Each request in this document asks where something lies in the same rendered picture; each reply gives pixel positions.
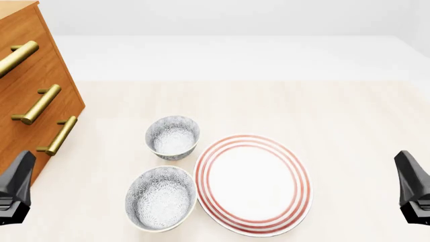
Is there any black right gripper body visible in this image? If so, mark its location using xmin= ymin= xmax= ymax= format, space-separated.
xmin=399 ymin=196 xmax=430 ymax=226

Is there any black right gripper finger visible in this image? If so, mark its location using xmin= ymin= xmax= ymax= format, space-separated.
xmin=393 ymin=149 xmax=430 ymax=206

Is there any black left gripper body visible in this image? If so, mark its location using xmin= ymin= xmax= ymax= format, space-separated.
xmin=0 ymin=192 xmax=32 ymax=226

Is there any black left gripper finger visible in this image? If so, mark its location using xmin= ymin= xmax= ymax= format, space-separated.
xmin=0 ymin=149 xmax=37 ymax=204

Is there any large grey patterned bowl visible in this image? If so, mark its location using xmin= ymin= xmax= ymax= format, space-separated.
xmin=124 ymin=165 xmax=198 ymax=234

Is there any small grey patterned bowl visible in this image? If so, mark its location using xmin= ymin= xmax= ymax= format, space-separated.
xmin=144 ymin=115 xmax=202 ymax=161

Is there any wooden drawer front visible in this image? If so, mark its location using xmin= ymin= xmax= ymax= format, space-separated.
xmin=0 ymin=5 xmax=55 ymax=96
xmin=0 ymin=42 xmax=72 ymax=167
xmin=0 ymin=76 xmax=86 ymax=187

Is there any wooden cabinet with drawers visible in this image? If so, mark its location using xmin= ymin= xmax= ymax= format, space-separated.
xmin=0 ymin=0 xmax=86 ymax=188

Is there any white plate with red rings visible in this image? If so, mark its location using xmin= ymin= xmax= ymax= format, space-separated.
xmin=193 ymin=133 xmax=314 ymax=238

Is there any brass drawer handle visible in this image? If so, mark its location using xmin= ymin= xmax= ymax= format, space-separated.
xmin=10 ymin=83 xmax=62 ymax=126
xmin=36 ymin=115 xmax=79 ymax=157
xmin=0 ymin=40 xmax=40 ymax=79

